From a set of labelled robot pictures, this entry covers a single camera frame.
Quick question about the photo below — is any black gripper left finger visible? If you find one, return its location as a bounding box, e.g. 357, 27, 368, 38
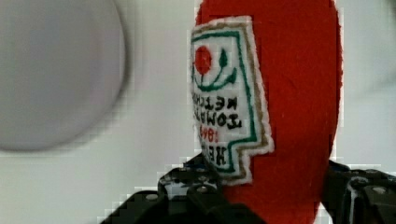
100, 154, 265, 224

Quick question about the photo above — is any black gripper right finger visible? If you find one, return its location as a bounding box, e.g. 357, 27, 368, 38
321, 161, 396, 224

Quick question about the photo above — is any red felt ketchup bottle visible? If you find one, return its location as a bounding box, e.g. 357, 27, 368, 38
191, 0, 342, 224

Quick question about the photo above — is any round grey plate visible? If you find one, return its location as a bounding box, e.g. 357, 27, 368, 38
0, 0, 126, 150

